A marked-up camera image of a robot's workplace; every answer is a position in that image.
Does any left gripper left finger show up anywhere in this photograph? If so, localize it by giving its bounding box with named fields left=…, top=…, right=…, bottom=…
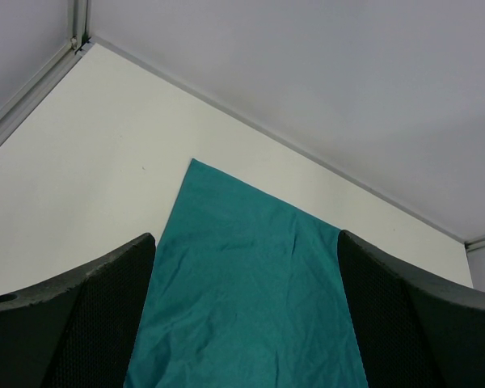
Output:
left=0, top=233, right=155, bottom=387

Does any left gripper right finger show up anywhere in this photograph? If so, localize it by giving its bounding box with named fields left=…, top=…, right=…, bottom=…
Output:
left=337, top=230, right=485, bottom=387

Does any teal cloth napkin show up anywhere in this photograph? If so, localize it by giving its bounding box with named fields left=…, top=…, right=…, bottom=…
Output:
left=124, top=160, right=367, bottom=387

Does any right aluminium frame post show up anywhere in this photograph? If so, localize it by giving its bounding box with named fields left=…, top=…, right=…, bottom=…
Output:
left=465, top=235, right=485, bottom=252

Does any aluminium frame post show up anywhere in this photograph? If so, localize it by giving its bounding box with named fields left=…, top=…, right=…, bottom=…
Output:
left=465, top=235, right=485, bottom=252
left=0, top=0, right=89, bottom=146

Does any left aluminium frame post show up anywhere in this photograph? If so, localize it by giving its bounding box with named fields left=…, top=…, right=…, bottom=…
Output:
left=0, top=0, right=89, bottom=146

